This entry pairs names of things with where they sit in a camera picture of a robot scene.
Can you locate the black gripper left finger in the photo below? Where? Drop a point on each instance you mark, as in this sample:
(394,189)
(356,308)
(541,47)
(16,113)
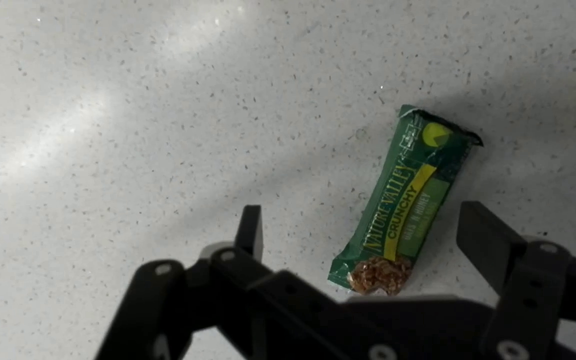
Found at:
(169,300)

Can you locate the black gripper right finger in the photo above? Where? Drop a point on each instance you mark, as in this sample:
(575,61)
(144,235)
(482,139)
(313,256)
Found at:
(534,287)

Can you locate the green snack bar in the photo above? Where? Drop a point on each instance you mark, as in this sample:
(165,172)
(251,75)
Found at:
(408,193)

